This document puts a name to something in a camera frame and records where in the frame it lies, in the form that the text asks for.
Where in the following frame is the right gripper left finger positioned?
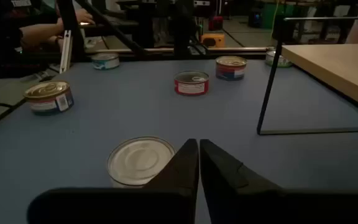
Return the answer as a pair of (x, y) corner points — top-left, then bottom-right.
(26, 138), (199, 224)

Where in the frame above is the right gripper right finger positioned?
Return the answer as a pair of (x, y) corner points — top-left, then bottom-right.
(199, 138), (358, 224)

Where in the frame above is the red label seafood can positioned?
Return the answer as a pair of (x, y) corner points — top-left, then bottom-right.
(173, 70), (210, 96)

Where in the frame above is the teal label seafood can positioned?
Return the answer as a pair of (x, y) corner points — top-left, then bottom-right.
(91, 52), (121, 71)

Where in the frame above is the red blue label salmon can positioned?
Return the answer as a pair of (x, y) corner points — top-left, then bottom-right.
(23, 80), (75, 116)
(214, 55), (248, 82)

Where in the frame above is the orange boxy speaker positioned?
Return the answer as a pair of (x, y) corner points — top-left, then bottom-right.
(200, 32), (226, 49)

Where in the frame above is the red equipment case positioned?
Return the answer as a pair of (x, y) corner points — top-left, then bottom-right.
(208, 15), (225, 32)

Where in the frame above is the green bin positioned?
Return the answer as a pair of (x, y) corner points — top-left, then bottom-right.
(261, 2), (288, 29)

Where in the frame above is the white metal bar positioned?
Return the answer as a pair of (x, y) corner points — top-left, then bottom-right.
(59, 29), (73, 75)

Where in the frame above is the person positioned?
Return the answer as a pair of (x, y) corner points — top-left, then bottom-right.
(0, 0), (96, 68)

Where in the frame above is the wooden shelf black metal frame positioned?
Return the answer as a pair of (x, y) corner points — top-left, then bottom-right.
(256, 16), (358, 136)

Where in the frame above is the yellow hanging cable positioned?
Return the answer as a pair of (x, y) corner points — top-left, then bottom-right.
(270, 0), (280, 41)

